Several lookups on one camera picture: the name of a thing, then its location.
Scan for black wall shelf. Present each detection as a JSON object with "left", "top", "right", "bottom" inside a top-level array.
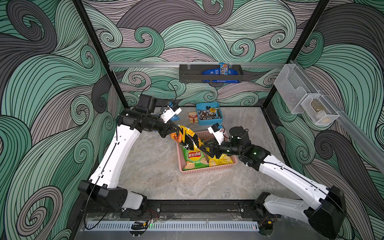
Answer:
[{"left": 179, "top": 65, "right": 244, "bottom": 83}]

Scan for pink perforated plastic basket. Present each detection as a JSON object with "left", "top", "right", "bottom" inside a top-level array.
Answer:
[{"left": 177, "top": 130, "right": 239, "bottom": 175}]

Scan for black yellow potato chips bag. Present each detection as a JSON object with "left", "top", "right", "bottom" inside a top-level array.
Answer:
[{"left": 171, "top": 125, "right": 204, "bottom": 151}]

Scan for clear plastic wall bin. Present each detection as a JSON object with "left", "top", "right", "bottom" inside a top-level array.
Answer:
[{"left": 274, "top": 64, "right": 311, "bottom": 114}]

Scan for assorted small parts in tray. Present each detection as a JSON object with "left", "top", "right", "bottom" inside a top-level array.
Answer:
[{"left": 198, "top": 108, "right": 222, "bottom": 121}]

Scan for black right frame post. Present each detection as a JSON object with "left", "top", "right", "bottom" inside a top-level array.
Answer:
[{"left": 262, "top": 0, "right": 330, "bottom": 112}]

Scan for green potato chips bag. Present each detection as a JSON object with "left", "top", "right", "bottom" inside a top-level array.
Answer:
[{"left": 181, "top": 144, "right": 209, "bottom": 171}]

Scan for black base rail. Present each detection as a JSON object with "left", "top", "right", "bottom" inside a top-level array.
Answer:
[{"left": 119, "top": 199, "right": 281, "bottom": 220}]

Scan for aluminium wall rail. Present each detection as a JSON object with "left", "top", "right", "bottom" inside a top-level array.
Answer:
[{"left": 109, "top": 61, "right": 285, "bottom": 69}]

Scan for blue snack package on shelf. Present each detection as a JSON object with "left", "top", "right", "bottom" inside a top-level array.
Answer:
[{"left": 202, "top": 63, "right": 239, "bottom": 75}]

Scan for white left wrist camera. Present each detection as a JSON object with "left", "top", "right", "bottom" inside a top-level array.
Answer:
[{"left": 160, "top": 102, "right": 182, "bottom": 124}]

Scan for blue plastic tray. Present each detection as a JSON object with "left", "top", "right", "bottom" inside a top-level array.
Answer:
[{"left": 196, "top": 102, "right": 224, "bottom": 126}]

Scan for white slotted cable duct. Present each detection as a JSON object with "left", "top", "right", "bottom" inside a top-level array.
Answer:
[{"left": 87, "top": 220, "right": 259, "bottom": 232}]

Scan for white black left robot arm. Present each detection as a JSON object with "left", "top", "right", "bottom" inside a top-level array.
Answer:
[{"left": 78, "top": 95, "right": 182, "bottom": 211}]

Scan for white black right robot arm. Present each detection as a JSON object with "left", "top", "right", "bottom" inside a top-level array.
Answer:
[{"left": 199, "top": 126, "right": 346, "bottom": 239}]

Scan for red yellow matchbox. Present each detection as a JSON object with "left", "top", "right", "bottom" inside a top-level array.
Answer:
[{"left": 188, "top": 112, "right": 199, "bottom": 123}]

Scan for small clear plastic bin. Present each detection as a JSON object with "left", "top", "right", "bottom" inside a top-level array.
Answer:
[{"left": 301, "top": 94, "right": 340, "bottom": 126}]

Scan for black metal frame post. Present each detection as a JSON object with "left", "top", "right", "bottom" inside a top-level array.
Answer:
[{"left": 72, "top": 0, "right": 129, "bottom": 109}]

